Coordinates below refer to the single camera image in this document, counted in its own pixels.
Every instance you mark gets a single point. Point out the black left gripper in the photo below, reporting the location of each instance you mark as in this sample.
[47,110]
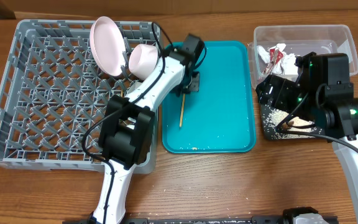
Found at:
[191,83]

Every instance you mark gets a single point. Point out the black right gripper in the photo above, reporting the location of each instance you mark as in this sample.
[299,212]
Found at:
[283,89]

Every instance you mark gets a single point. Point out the brown food piece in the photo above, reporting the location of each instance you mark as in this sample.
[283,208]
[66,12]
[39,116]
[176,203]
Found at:
[288,125]

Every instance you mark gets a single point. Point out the white rice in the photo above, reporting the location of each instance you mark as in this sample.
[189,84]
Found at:
[275,123]

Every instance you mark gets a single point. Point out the white paper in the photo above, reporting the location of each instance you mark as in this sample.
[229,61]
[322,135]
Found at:
[287,62]

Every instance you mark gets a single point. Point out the red wrapper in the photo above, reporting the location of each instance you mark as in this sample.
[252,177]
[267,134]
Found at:
[272,59]

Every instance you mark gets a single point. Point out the white round plate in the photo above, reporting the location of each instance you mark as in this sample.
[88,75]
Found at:
[107,46]

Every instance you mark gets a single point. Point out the grey bowl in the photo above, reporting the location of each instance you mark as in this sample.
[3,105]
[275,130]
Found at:
[133,87]

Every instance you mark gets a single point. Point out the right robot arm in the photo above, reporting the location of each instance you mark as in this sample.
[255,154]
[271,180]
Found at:
[320,104]

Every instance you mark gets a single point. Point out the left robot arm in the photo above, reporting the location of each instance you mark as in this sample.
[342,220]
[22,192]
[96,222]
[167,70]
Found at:
[128,126]

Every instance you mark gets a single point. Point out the black waste bin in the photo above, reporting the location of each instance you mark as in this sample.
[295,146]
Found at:
[275,124]

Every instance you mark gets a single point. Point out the grey plastic dishwasher rack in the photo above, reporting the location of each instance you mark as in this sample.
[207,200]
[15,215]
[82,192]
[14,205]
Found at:
[52,93]

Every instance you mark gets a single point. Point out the teal plastic tray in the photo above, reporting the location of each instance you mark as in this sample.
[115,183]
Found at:
[220,117]

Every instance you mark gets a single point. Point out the clear plastic bin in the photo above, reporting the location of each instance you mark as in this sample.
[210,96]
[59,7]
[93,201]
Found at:
[301,40]

